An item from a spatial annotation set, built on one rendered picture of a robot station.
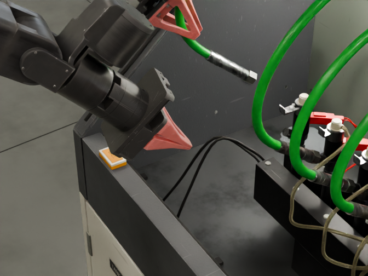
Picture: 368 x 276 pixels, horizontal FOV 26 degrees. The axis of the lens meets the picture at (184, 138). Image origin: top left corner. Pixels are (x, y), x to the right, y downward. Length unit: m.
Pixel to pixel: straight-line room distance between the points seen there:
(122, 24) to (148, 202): 0.53
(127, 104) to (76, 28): 0.11
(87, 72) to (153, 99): 0.09
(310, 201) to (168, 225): 0.23
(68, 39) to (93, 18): 0.04
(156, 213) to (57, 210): 1.48
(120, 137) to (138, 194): 0.42
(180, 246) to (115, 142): 0.35
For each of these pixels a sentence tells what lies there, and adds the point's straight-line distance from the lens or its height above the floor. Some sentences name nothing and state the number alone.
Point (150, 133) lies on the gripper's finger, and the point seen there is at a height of 1.28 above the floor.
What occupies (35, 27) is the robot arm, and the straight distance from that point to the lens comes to 0.86.
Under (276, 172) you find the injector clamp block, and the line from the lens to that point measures 1.36.
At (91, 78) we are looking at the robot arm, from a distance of 0.89.
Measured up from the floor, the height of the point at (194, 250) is 0.95.
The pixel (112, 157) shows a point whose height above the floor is 0.96.
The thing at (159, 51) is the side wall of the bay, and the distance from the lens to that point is 1.48.
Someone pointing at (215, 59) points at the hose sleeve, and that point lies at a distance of 1.29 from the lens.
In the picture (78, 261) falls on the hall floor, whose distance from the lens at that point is 2.59.
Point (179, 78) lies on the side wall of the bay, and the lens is 1.54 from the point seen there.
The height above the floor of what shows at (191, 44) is 1.20.
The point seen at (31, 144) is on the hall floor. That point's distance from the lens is 3.09.
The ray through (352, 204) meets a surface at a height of 1.13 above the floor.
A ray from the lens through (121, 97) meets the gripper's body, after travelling 0.91.
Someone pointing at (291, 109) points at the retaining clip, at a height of 1.12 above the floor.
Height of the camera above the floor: 1.84
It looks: 37 degrees down
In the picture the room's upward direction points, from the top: straight up
